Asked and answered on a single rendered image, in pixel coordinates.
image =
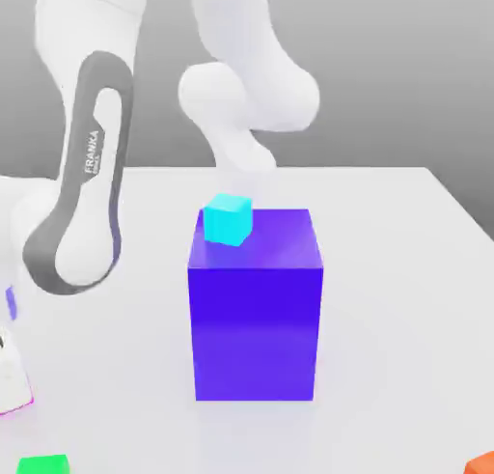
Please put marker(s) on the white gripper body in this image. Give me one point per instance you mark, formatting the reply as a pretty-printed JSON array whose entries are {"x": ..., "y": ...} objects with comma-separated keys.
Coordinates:
[{"x": 10, "y": 381}]

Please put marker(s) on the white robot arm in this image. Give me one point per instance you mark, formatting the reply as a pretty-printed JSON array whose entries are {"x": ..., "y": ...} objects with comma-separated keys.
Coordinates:
[{"x": 96, "y": 26}]

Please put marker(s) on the small green cube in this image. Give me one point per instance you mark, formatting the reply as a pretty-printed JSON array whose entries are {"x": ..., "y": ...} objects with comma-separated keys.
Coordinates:
[{"x": 42, "y": 465}]

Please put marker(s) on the small cyan cube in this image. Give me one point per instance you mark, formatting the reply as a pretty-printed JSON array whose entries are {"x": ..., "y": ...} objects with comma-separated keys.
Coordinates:
[{"x": 225, "y": 223}]

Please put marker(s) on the small orange cube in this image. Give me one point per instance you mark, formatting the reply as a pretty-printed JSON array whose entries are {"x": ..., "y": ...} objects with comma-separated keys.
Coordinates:
[{"x": 482, "y": 465}]

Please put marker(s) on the large purple box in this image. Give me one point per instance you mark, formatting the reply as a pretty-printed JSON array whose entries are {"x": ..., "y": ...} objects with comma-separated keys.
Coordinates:
[{"x": 254, "y": 327}]

